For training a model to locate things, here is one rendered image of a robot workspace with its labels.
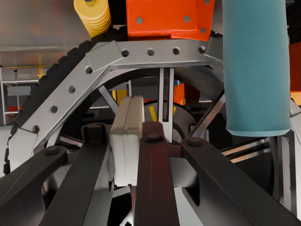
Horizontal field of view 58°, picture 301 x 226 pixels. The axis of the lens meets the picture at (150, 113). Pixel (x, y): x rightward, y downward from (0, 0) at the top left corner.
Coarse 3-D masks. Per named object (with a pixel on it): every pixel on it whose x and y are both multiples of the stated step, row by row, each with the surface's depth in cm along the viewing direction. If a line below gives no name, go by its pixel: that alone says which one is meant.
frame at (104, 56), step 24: (96, 48) 46; (120, 48) 46; (144, 48) 46; (168, 48) 47; (192, 48) 47; (216, 48) 47; (72, 72) 46; (96, 72) 46; (216, 72) 54; (72, 96) 46; (48, 120) 46; (24, 144) 45; (288, 144) 55; (288, 168) 54; (288, 192) 54
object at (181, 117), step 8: (152, 104) 106; (144, 112) 105; (176, 112) 106; (184, 112) 107; (152, 120) 106; (176, 120) 107; (184, 120) 107; (192, 120) 107; (176, 128) 107; (184, 128) 107; (176, 136) 102; (184, 136) 107
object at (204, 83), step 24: (120, 72) 55; (144, 72) 64; (168, 72) 58; (192, 72) 59; (96, 96) 69; (168, 96) 58; (216, 96) 72; (72, 120) 62; (168, 120) 58; (48, 144) 54; (72, 144) 57; (240, 144) 60; (264, 144) 60; (240, 168) 76; (264, 168) 62; (120, 192) 58
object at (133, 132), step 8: (136, 96) 19; (136, 104) 17; (136, 112) 16; (128, 120) 15; (136, 120) 14; (144, 120) 20; (128, 128) 13; (136, 128) 13; (128, 136) 13; (136, 136) 13; (128, 144) 13; (136, 144) 13; (128, 152) 13; (136, 152) 13; (128, 160) 13; (136, 160) 13; (128, 168) 13; (136, 168) 13; (136, 176) 13; (136, 184) 14
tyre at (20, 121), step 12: (96, 36) 55; (108, 36) 54; (120, 36) 54; (216, 36) 56; (84, 48) 54; (60, 60) 54; (72, 60) 54; (48, 72) 54; (60, 72) 54; (36, 84) 55; (48, 84) 54; (36, 96) 53; (48, 96) 54; (24, 108) 53; (36, 108) 53; (24, 120) 53; (12, 132) 54
